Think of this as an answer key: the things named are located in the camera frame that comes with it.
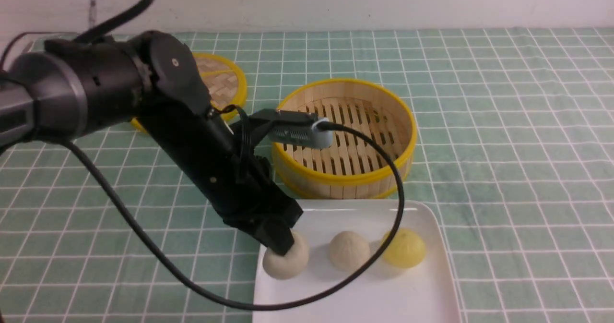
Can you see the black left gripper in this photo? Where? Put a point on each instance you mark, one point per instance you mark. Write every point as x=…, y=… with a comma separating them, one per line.
x=238, y=187

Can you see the white steamed bun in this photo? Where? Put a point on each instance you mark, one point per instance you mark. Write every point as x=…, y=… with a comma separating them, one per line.
x=291, y=264
x=348, y=251

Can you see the yellow steamed bun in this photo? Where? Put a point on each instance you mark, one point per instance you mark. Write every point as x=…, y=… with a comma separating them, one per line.
x=406, y=250

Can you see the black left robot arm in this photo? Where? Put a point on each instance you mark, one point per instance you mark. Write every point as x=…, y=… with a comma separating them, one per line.
x=76, y=87

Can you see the yellow rimmed bamboo steamer basket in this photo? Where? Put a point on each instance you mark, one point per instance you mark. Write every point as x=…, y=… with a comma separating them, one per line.
x=350, y=168

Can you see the yellow rimmed bamboo steamer lid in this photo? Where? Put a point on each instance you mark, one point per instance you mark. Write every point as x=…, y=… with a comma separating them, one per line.
x=225, y=80

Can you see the green checkered tablecloth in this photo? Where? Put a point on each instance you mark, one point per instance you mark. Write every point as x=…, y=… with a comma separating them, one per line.
x=515, y=159

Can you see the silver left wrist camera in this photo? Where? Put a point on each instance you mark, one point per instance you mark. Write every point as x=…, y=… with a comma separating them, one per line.
x=286, y=127

